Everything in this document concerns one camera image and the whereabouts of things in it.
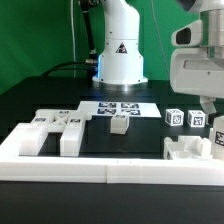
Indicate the white sheet with tags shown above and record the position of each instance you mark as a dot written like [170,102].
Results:
[108,108]

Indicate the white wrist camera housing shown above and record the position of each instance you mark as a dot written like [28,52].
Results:
[190,35]

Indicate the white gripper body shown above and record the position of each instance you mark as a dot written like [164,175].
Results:
[192,72]

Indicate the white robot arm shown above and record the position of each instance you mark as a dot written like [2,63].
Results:
[120,65]

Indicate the white U-shaped obstacle frame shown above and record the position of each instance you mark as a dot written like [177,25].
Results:
[14,167]

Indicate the white tagged cube left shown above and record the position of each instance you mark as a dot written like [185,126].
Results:
[174,117]

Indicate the white chair seat part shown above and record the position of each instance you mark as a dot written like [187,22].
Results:
[188,148]

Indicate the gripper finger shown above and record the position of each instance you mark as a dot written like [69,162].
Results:
[207,104]

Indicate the white tagged cube right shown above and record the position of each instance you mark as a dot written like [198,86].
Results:
[196,118]

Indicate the white tagged cube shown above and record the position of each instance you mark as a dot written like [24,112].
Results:
[196,118]
[174,117]

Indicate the white chair back part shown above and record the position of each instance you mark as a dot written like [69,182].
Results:
[69,123]

